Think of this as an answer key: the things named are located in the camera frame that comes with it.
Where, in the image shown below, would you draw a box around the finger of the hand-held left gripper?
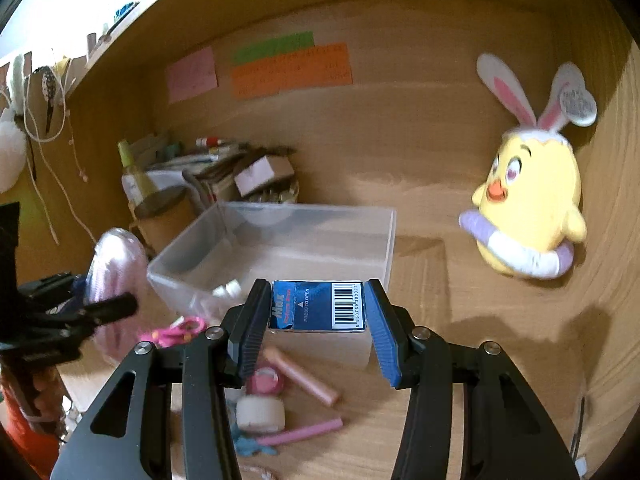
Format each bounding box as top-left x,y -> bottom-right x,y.
19,272 -> 95,308
30,292 -> 139,332

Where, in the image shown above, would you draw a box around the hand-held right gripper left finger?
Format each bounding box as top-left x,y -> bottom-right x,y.
50,278 -> 273,480

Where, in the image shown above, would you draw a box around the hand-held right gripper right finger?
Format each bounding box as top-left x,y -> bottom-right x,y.
364,280 -> 581,480

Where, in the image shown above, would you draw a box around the pink translucent pouch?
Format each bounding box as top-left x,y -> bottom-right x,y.
87,227 -> 150,361

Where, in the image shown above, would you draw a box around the pink round jar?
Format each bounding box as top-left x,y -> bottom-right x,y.
248,366 -> 287,397

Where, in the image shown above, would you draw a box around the small blue box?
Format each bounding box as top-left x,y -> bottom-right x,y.
269,280 -> 371,333

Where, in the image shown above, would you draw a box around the white tape roll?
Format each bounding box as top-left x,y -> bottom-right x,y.
236,396 -> 287,433

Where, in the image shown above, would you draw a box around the clear plastic storage box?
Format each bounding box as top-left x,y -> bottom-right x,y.
146,201 -> 397,371

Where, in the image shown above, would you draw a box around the magenta pink stick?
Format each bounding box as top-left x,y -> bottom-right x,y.
255,417 -> 345,447

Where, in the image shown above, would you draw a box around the person's left forearm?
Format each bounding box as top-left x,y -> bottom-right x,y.
0,412 -> 61,478

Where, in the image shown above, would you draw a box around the pink scissors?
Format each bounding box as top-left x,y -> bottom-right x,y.
137,316 -> 207,348

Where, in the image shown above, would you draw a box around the pale pink stick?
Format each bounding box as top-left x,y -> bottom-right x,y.
262,347 -> 341,406

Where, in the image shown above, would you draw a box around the light blue hair clip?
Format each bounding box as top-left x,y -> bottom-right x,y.
232,434 -> 278,457

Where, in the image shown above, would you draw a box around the yellow green bottle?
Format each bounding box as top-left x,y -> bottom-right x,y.
117,140 -> 158,206

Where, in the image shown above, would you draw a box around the jar of small items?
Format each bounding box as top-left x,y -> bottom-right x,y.
250,182 -> 301,206

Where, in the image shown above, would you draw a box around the white fluffy plush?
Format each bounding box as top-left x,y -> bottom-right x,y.
0,55 -> 28,193

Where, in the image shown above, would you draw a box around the small cardboard box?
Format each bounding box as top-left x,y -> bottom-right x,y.
234,154 -> 296,198

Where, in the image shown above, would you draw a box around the stack of books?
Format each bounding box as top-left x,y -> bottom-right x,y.
145,137 -> 251,206

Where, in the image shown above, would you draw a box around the black and white hanging ornament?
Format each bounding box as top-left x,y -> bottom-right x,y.
39,66 -> 60,133

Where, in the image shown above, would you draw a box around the yellow chick plush toy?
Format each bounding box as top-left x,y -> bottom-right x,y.
458,52 -> 598,281

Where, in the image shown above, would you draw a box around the pink paper note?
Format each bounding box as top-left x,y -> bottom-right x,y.
166,46 -> 219,105

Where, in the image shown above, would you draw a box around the orange paper note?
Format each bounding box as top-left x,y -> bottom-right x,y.
231,42 -> 354,100

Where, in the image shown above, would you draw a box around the green paper note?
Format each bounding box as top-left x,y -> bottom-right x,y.
231,31 -> 316,64

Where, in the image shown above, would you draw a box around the white string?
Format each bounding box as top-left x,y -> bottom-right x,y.
22,75 -> 96,246

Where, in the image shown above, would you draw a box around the grey curved handle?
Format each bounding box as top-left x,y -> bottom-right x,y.
182,170 -> 208,211

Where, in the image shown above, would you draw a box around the thin cable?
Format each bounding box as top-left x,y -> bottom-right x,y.
570,395 -> 588,476

